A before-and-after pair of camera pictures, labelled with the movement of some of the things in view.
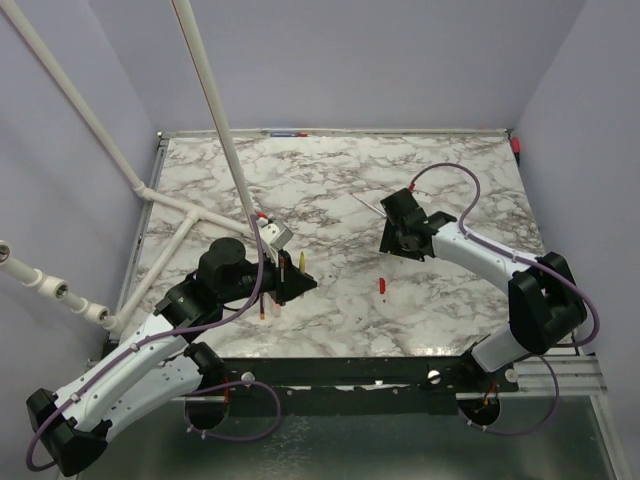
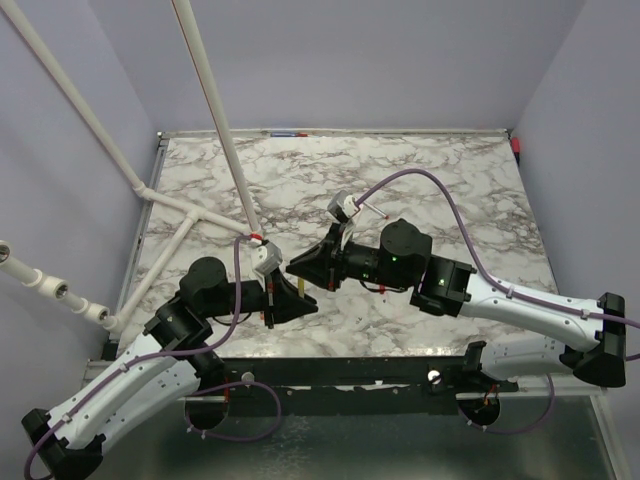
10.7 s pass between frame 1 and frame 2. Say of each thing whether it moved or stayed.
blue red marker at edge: stayed
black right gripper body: moved
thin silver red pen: stayed
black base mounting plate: stayed
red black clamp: stayed
